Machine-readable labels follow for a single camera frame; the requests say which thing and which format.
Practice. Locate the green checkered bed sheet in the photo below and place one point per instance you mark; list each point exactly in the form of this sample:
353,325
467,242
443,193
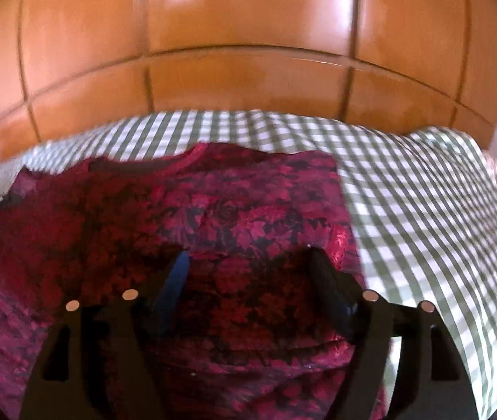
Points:
428,227

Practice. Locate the wooden wardrobe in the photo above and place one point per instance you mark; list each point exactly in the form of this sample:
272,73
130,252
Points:
248,30

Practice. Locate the red floral garment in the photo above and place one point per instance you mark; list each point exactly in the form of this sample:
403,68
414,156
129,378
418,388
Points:
239,210

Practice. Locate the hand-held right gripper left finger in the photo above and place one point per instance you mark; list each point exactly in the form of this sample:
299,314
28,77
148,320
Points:
174,284

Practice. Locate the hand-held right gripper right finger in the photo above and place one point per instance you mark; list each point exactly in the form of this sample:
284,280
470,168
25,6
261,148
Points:
331,288

